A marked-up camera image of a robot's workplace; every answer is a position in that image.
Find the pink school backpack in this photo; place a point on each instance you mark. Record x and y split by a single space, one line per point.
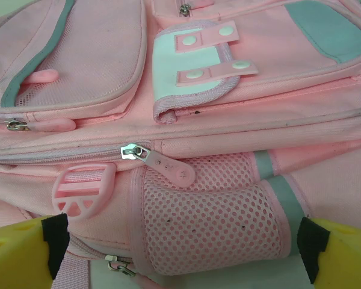
198 126

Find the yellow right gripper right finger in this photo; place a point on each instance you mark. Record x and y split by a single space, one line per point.
346 256

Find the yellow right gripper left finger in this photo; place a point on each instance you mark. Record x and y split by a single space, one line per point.
15 259

